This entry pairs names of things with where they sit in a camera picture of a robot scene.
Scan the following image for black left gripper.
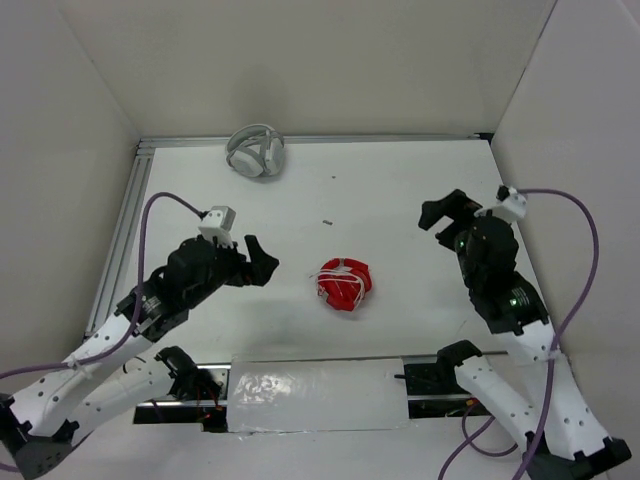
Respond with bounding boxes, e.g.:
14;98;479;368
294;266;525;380
187;233;279;307

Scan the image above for red headphones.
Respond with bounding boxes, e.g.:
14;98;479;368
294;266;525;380
312;257;373;312

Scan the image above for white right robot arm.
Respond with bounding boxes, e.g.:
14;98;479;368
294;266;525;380
418;186;632;479

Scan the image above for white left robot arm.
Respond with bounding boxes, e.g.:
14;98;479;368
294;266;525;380
1;235;279;479

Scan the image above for white grey headphones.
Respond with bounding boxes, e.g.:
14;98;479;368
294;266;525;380
225;124;285;178

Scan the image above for white taped cover panel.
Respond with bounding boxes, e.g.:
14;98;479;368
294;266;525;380
226;358;409;434

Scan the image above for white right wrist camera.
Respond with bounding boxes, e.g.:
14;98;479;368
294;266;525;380
493;185;527;224

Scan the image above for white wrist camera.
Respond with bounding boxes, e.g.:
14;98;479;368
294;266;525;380
198;206;236;248
493;185;527;224

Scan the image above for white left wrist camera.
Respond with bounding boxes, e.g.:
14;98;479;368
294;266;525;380
198;206;236;248

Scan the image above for aluminium frame rail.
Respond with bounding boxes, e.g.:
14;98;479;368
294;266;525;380
138;132;494;149

